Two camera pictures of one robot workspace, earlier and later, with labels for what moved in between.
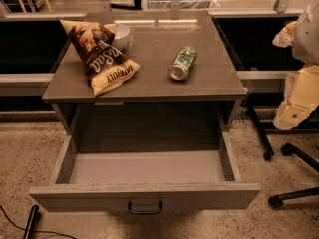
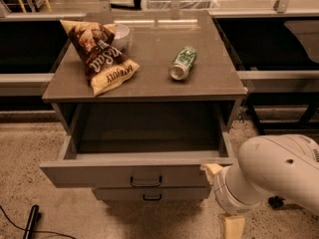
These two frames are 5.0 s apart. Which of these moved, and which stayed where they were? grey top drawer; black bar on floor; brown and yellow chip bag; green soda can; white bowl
Moved: grey top drawer
Stayed: white bowl; black bar on floor; brown and yellow chip bag; green soda can
